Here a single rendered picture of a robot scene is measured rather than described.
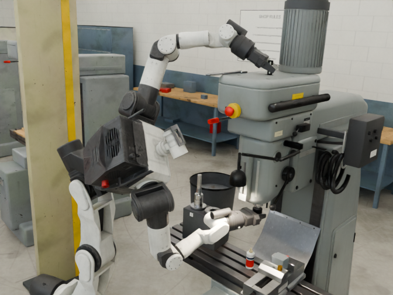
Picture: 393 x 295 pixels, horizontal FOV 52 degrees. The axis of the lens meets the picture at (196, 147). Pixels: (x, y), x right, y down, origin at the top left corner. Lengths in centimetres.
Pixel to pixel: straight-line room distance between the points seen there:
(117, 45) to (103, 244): 723
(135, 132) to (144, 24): 752
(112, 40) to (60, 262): 608
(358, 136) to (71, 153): 124
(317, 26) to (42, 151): 208
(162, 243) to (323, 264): 103
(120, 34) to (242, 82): 747
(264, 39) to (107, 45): 357
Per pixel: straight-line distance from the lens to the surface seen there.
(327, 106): 208
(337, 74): 630
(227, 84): 166
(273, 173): 180
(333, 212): 226
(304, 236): 229
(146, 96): 174
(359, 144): 186
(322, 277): 242
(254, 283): 191
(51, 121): 310
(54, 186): 325
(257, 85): 157
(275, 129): 168
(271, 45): 685
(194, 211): 223
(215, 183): 426
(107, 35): 895
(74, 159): 186
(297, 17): 191
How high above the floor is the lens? 208
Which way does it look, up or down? 17 degrees down
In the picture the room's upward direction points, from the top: 2 degrees clockwise
